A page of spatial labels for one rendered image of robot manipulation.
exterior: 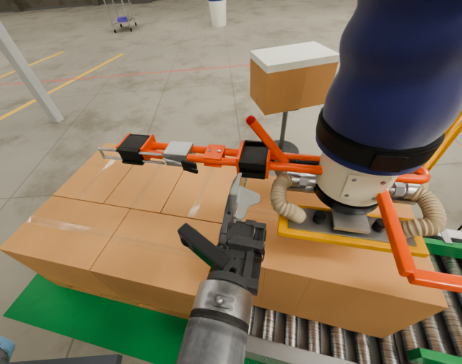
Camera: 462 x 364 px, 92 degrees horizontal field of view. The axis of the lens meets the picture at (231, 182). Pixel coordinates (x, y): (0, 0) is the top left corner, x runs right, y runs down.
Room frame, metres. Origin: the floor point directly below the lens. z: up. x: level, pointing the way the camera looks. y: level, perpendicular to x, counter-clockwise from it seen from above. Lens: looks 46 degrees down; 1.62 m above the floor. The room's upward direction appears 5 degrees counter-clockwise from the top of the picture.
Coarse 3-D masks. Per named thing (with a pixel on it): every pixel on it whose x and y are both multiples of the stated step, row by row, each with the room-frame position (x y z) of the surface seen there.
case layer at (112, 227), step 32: (96, 160) 1.40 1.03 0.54; (160, 160) 1.33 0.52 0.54; (64, 192) 1.08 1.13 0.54; (96, 192) 1.05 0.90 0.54; (128, 192) 1.03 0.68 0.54; (160, 192) 1.00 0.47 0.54; (192, 192) 0.98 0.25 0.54; (224, 192) 0.96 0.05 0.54; (32, 224) 0.83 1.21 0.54; (64, 224) 0.81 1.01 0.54; (96, 224) 0.79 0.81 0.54; (128, 224) 0.77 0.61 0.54; (160, 224) 0.75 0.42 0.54; (192, 224) 0.74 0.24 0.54; (32, 256) 0.61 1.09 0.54; (64, 256) 0.60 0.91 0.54; (96, 256) 0.58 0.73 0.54; (128, 256) 0.57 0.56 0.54; (160, 256) 0.55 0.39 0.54; (192, 256) 0.54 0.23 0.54; (96, 288) 0.55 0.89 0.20; (128, 288) 0.46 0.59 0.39; (160, 288) 0.40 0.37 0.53; (192, 288) 0.38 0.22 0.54
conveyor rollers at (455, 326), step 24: (432, 264) 0.40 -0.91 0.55; (456, 264) 0.39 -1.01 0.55; (264, 312) 0.27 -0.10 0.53; (456, 312) 0.21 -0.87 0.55; (264, 336) 0.18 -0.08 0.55; (288, 336) 0.17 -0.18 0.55; (312, 336) 0.17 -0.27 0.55; (336, 336) 0.16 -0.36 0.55; (360, 336) 0.15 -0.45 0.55; (408, 336) 0.14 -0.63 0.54; (432, 336) 0.14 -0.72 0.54; (456, 336) 0.13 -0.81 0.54; (360, 360) 0.08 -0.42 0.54; (384, 360) 0.08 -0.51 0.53; (408, 360) 0.07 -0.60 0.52
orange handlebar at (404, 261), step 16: (160, 144) 0.55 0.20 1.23; (192, 160) 0.47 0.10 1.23; (208, 160) 0.46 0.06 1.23; (224, 160) 0.45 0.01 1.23; (304, 160) 0.44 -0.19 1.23; (400, 176) 0.35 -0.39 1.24; (416, 176) 0.34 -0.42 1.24; (384, 192) 0.30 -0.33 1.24; (384, 208) 0.26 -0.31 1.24; (384, 224) 0.23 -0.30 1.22; (400, 224) 0.22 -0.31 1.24; (400, 240) 0.19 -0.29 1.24; (400, 256) 0.16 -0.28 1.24; (400, 272) 0.14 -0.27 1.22; (416, 272) 0.13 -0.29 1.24; (432, 272) 0.13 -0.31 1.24; (448, 288) 0.11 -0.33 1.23
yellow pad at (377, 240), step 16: (304, 208) 0.36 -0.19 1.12; (320, 208) 0.36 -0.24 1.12; (288, 224) 0.32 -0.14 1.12; (304, 224) 0.31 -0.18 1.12; (320, 224) 0.31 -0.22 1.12; (320, 240) 0.27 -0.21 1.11; (336, 240) 0.26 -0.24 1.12; (352, 240) 0.26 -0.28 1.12; (368, 240) 0.26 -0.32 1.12; (384, 240) 0.25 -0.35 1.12; (416, 240) 0.25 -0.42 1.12
